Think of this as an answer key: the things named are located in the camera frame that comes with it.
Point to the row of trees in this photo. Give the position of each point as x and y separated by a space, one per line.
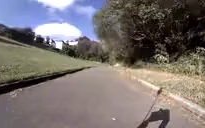
86 49

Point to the grey asphalt path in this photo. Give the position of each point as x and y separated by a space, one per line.
90 96

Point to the dark wood of trees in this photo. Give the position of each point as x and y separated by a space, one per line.
156 26

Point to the grass slope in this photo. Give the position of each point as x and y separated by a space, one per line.
30 60

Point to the grass verge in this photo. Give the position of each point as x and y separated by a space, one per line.
185 85

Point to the pale concrete kerb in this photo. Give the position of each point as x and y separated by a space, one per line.
190 105

